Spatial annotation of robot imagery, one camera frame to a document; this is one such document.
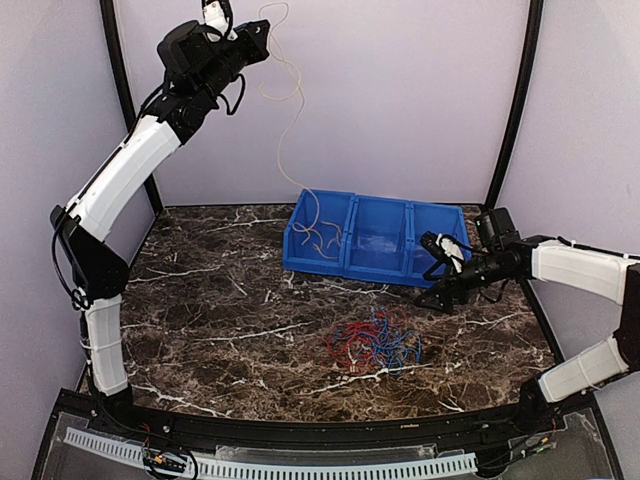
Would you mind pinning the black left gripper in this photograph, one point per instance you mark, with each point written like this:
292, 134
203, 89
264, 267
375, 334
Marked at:
259, 39

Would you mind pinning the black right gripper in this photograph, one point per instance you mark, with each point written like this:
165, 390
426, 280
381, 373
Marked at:
451, 278

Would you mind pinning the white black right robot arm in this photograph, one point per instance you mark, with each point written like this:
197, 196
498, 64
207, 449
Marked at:
566, 276

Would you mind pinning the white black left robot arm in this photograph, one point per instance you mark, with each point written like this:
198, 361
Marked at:
199, 63

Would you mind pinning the blue right plastic bin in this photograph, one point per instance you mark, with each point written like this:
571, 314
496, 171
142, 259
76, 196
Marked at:
438, 219

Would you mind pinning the blue plastic bin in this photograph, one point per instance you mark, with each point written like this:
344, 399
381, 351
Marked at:
438, 219
316, 235
378, 244

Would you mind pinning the blue middle plastic bin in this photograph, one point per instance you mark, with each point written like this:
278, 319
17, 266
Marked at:
378, 244

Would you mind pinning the blue left plastic bin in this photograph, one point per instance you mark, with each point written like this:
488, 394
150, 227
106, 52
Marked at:
316, 235

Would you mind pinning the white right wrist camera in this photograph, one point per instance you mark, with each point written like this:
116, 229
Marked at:
444, 247

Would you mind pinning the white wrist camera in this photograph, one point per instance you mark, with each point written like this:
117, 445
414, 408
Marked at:
219, 20
444, 247

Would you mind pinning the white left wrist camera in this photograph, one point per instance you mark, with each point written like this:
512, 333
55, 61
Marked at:
219, 20

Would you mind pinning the black left frame post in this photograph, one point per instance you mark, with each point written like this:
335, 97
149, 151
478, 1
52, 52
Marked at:
114, 48

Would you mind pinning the black frame post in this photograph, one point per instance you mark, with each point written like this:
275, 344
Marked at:
521, 89
114, 48

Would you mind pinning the white slotted cable duct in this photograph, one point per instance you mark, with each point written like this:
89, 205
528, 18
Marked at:
237, 463

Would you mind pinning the black right frame post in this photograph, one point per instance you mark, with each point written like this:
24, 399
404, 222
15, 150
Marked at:
521, 89

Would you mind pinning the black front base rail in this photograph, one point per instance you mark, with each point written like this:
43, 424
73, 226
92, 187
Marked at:
487, 430

